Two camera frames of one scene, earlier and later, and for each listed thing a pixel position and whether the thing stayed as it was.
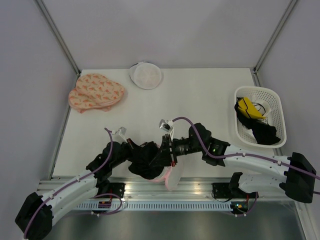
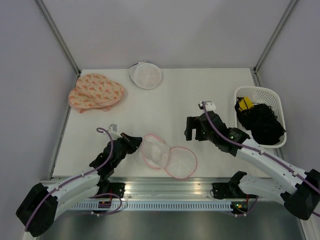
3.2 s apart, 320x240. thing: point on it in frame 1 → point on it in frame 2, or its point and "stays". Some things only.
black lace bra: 148,161 → 262,120
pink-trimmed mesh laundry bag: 171,174 → 179,163
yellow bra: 244,104 stays
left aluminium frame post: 58,36 stays
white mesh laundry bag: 145,75 stays
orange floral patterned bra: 93,90 stays
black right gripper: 166,144 → 193,122
